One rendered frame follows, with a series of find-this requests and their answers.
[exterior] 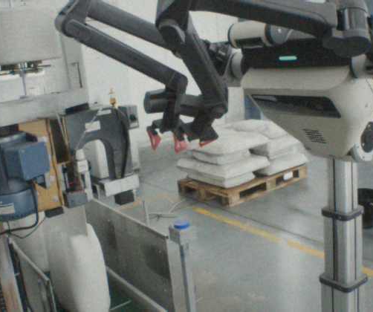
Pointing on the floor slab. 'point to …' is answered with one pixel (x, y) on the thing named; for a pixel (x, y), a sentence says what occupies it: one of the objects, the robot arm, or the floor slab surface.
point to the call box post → (187, 278)
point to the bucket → (372, 196)
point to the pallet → (229, 195)
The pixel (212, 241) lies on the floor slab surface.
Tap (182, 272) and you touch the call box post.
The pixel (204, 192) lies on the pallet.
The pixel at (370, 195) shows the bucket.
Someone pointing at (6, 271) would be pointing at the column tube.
